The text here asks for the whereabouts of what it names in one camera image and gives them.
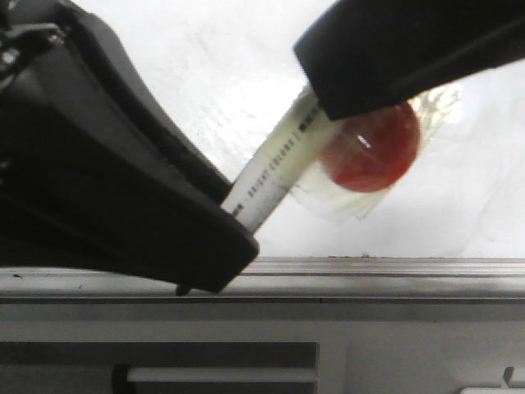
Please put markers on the white whiteboard marker black tip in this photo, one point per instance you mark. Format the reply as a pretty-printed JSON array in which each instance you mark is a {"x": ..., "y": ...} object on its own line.
[{"x": 294, "y": 144}]

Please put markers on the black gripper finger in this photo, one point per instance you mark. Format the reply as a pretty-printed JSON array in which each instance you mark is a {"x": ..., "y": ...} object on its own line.
[
  {"x": 94, "y": 174},
  {"x": 359, "y": 56}
]

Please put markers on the aluminium whiteboard tray rail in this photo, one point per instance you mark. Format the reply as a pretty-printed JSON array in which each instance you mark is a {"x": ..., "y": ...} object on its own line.
[{"x": 363, "y": 278}]

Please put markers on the red round magnet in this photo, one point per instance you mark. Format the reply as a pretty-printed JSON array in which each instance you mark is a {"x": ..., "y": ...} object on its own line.
[{"x": 374, "y": 150}]

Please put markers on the clear adhesive tape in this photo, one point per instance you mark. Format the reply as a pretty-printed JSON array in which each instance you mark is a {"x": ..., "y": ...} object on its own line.
[{"x": 316, "y": 191}]

